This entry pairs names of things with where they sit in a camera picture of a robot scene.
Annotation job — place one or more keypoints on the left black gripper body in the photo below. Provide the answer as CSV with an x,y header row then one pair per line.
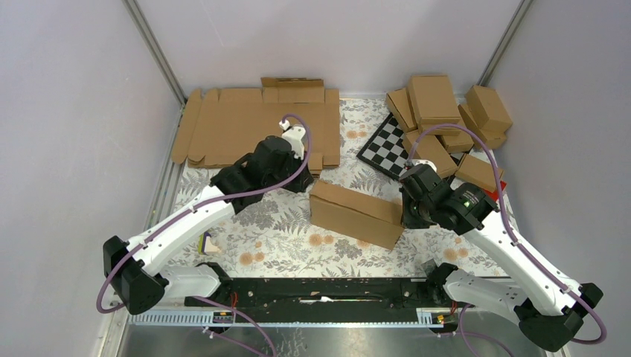
x,y
295,166

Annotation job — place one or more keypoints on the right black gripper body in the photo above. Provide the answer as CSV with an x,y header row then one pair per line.
x,y
415,213

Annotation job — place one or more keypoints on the cardboard box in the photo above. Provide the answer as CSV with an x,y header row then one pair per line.
x,y
399,105
493,140
356,215
488,110
432,99
453,140

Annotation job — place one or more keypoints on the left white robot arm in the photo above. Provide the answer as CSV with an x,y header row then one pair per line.
x,y
138,269

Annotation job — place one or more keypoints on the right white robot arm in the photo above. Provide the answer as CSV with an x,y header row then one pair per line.
x,y
547,306

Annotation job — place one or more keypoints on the folded box on checkerboard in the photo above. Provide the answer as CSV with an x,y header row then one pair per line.
x,y
431,149

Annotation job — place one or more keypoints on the folded box on red box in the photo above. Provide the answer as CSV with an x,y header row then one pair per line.
x,y
476,171

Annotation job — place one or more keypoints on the leaning folded cardboard box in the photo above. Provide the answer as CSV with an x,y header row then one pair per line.
x,y
399,105

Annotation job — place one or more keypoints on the stack of flat cardboard sheets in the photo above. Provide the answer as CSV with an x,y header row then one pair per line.
x,y
221,125

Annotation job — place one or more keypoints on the black white checkerboard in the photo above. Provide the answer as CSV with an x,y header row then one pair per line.
x,y
386,150

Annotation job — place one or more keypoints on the floral patterned table mat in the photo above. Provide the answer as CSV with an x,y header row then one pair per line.
x,y
274,238

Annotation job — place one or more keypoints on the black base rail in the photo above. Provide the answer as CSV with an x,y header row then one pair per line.
x,y
329,300

